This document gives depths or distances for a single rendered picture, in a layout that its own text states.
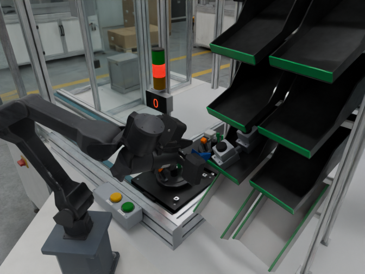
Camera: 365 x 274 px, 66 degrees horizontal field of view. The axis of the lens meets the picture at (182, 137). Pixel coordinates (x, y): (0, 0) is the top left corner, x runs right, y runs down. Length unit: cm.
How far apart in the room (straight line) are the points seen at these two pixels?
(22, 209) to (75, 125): 212
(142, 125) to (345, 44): 41
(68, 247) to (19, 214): 182
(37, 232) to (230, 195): 70
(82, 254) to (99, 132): 36
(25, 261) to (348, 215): 117
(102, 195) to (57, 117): 54
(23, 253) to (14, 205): 162
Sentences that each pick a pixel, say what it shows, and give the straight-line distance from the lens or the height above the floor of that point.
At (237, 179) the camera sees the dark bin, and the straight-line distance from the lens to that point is 75.
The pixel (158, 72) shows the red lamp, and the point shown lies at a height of 133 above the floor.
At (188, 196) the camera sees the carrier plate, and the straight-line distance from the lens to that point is 104.
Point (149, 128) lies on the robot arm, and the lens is 50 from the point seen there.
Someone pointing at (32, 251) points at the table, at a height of 86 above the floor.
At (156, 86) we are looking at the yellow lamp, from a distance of 113.
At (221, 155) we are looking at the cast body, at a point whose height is 125.
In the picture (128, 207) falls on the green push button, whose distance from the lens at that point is 101.
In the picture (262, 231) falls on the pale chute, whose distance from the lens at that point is 87.
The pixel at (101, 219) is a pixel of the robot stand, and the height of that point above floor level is 106.
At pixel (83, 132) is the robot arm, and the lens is 57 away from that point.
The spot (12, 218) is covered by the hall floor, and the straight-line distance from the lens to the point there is 263.
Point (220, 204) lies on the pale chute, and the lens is 92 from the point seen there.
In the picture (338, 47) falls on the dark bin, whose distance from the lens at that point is 64.
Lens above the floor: 168
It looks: 32 degrees down
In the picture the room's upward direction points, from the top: straight up
